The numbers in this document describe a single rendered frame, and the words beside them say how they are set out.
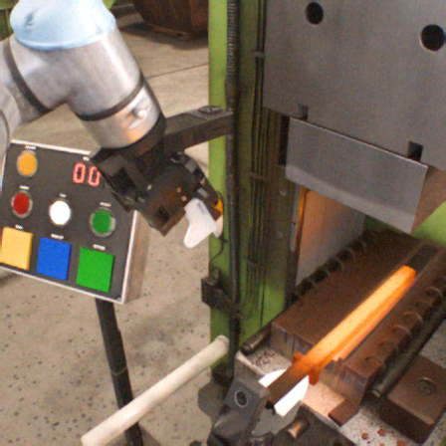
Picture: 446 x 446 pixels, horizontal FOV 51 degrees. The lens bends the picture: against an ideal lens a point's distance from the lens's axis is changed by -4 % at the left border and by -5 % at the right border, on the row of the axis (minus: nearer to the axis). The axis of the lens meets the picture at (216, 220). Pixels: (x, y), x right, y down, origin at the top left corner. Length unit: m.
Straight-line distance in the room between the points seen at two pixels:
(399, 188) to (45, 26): 0.43
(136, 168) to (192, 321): 1.79
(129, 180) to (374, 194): 0.30
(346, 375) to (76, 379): 1.45
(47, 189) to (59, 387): 1.21
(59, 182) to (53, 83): 0.60
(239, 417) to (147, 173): 0.32
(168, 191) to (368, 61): 0.27
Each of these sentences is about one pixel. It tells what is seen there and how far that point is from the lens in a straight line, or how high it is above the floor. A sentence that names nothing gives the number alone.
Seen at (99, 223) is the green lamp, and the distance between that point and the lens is 0.95.
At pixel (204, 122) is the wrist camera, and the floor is 1.40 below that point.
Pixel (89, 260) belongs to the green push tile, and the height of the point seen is 1.02.
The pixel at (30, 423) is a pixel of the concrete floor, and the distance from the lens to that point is 2.02.
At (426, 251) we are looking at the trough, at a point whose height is 0.99.
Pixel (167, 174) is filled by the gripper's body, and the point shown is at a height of 1.36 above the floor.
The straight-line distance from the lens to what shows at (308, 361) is 0.76.
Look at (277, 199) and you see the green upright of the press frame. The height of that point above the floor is 1.12.
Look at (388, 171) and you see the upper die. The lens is 0.61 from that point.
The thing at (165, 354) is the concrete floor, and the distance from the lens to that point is 2.12.
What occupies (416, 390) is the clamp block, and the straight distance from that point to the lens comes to 0.83.
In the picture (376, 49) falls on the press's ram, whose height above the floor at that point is 1.48.
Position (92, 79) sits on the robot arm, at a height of 1.49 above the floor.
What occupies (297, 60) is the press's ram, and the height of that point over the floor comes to 1.44.
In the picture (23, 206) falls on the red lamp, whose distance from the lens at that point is 1.06.
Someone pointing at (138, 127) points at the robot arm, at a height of 1.43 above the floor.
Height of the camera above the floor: 1.60
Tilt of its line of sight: 34 degrees down
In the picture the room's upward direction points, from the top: straight up
